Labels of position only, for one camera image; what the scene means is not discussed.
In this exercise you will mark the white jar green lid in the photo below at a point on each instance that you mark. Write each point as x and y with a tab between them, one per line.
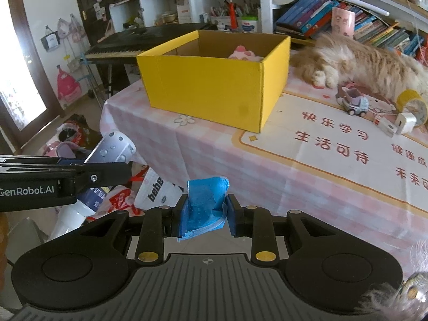
249	25

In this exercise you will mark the fluffy cream cat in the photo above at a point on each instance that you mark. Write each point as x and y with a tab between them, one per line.
361	63

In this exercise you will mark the black electronic keyboard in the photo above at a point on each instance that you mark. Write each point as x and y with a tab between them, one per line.
127	40

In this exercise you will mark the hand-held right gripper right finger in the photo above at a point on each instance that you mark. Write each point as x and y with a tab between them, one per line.
234	217

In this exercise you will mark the red plastic bag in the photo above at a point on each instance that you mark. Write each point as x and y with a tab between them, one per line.
122	200

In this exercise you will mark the keyboard stand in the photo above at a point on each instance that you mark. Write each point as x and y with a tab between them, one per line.
97	83

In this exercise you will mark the dark wooden door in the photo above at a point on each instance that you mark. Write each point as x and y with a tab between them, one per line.
100	0

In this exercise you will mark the red bottle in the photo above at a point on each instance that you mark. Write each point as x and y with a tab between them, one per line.
233	13

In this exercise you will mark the yellow cardboard box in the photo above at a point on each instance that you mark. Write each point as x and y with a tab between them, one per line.
200	90

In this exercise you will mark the pink backpack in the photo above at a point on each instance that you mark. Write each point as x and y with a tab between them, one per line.
68	85

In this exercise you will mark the row of colourful books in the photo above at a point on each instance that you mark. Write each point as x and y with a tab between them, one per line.
311	13

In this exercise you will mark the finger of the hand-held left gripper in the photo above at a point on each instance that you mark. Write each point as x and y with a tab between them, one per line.
103	175

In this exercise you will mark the fluffy grey pompom charm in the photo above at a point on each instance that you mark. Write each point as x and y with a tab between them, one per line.
384	301

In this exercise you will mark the white charger plug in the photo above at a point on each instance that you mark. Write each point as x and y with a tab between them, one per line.
406	123

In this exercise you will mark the hanging dark white bag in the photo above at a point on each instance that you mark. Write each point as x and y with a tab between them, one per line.
50	38

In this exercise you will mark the small white red packet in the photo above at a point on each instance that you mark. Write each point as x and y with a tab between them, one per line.
384	125

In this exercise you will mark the small white box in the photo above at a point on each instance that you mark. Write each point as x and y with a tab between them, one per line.
184	13

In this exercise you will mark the hanging pink bag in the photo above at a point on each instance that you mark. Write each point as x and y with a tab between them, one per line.
76	28

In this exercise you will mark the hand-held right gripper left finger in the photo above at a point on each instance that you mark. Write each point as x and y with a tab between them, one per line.
181	222

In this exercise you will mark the pink checked cloth desktop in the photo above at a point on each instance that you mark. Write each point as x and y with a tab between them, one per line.
267	174

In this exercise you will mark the blue wrapper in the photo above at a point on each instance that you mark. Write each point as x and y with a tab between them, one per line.
200	204

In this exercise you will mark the grey toy car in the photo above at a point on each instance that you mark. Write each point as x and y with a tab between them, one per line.
356	105

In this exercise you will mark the pink cartoon cup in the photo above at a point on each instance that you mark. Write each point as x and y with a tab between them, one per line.
342	21

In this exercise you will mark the black plastic bag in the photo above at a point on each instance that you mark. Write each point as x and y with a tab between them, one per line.
80	130

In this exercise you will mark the wooden bowl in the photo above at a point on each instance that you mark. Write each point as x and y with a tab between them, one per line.
169	17

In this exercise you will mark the white wipes pack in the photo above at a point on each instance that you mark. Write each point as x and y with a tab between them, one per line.
157	189

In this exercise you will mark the pink plush paw toy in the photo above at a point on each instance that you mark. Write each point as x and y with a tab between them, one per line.
242	53

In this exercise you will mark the yellow tape roll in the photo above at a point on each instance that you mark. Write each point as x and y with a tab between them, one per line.
414	102

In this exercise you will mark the pen cup with pens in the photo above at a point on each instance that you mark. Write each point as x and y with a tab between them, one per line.
220	16

